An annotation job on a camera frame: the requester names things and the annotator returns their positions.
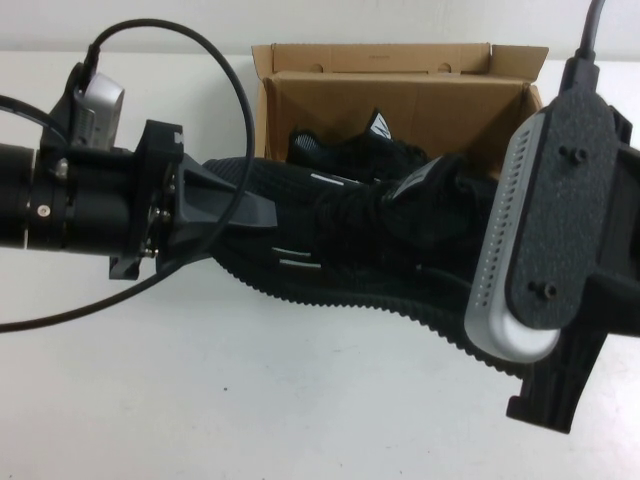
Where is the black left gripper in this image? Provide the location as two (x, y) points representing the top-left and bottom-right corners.
(64, 119), (279, 281)

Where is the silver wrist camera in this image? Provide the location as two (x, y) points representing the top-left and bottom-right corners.
(47, 62), (127, 151)
(463, 97), (624, 362)

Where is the black left camera cable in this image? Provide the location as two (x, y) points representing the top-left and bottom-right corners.
(0, 18), (253, 335)

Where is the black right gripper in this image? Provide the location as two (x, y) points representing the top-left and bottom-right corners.
(559, 112), (640, 351)

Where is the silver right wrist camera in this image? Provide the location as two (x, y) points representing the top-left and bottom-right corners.
(463, 97), (624, 362)

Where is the brown cardboard shoe box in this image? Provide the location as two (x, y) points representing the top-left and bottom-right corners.
(251, 42), (550, 184)

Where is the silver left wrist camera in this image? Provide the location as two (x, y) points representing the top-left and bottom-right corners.
(47, 62), (127, 151)

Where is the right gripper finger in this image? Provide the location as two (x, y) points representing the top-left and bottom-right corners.
(506, 331), (609, 434)

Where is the black camera cable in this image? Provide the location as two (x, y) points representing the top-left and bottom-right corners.
(562, 0), (610, 119)
(0, 18), (253, 335)

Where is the black knit sneaker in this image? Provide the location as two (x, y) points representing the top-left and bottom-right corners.
(199, 154), (541, 374)
(287, 106), (441, 187)

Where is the black right camera cable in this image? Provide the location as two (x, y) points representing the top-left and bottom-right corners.
(562, 0), (610, 119)

